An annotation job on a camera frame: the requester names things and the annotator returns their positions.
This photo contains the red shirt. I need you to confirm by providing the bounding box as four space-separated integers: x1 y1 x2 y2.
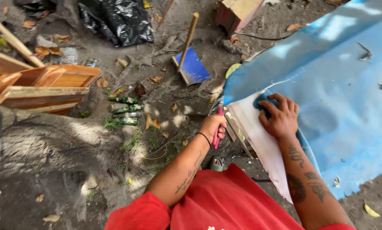
104 164 356 230

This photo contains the orange wooden frame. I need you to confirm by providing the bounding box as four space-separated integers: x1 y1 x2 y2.
0 47 102 116

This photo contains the wooden support board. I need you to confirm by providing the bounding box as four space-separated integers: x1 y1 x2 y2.
224 108 254 158

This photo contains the black wristband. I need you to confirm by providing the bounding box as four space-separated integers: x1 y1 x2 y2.
196 132 212 148

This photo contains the person's right hand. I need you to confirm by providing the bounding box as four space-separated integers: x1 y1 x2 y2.
258 93 299 140

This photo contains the blue boat hull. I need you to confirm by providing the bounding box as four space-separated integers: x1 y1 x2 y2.
221 0 382 200

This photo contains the yellow-green leaf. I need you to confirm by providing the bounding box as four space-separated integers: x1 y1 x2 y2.
225 63 242 79

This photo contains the green sandal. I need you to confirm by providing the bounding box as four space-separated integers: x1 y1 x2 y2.
210 156 225 172

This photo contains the long wooden plank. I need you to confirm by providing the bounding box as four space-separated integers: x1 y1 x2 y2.
0 8 45 68

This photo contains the blue dustpan with wooden handle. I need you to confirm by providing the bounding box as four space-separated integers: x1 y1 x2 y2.
171 12 212 86

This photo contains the person's left hand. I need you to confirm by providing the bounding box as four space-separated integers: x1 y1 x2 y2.
199 114 227 143

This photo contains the yellow fallen leaf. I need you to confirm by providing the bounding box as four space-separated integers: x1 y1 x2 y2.
363 201 381 219

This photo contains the black cable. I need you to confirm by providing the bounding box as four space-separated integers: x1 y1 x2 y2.
232 31 291 41

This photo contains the grey cloth scrap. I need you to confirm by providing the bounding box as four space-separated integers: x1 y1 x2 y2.
36 34 79 65

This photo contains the white fibreglass cloth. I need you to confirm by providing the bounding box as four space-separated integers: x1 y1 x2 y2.
227 92 294 204

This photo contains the black plastic bag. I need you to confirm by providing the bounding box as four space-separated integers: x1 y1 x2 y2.
77 0 154 47

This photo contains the red wooden box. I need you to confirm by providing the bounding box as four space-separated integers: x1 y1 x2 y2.
215 0 265 36

